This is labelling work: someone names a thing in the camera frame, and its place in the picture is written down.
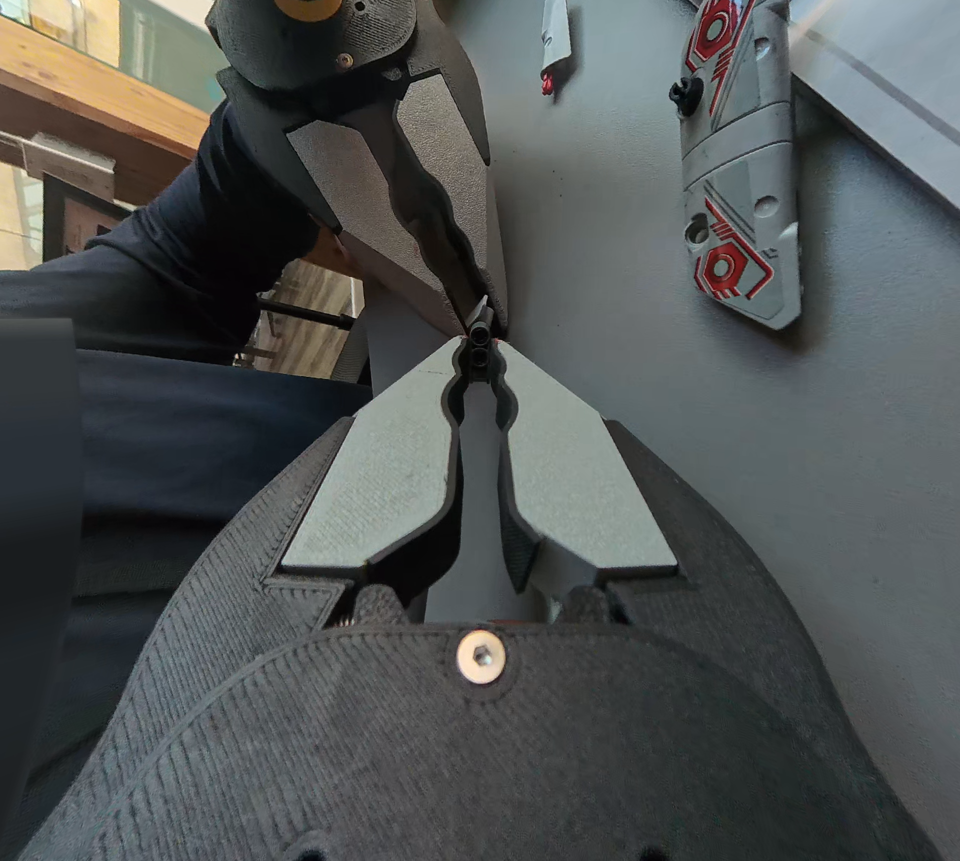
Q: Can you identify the wooden shelf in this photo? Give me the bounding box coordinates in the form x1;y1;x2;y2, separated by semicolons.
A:
0;17;213;183

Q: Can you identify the grey lego wing red print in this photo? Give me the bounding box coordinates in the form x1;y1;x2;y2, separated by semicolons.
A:
678;0;802;331

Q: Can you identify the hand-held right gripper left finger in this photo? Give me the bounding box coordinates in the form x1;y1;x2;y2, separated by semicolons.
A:
279;336;465;591

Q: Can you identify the grey lego piece red pin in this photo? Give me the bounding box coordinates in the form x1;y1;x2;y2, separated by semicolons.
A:
538;0;574;99

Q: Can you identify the person's left forearm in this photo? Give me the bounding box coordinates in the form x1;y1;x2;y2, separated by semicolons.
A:
0;99;348;367

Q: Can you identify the black lego connector piece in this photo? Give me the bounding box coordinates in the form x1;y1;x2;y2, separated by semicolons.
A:
465;297;499;382

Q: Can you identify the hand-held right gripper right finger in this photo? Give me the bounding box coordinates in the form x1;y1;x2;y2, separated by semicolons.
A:
489;338;682;615

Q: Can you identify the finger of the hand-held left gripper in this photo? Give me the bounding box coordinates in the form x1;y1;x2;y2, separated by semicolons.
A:
393;27;513;336
285;117;474;339

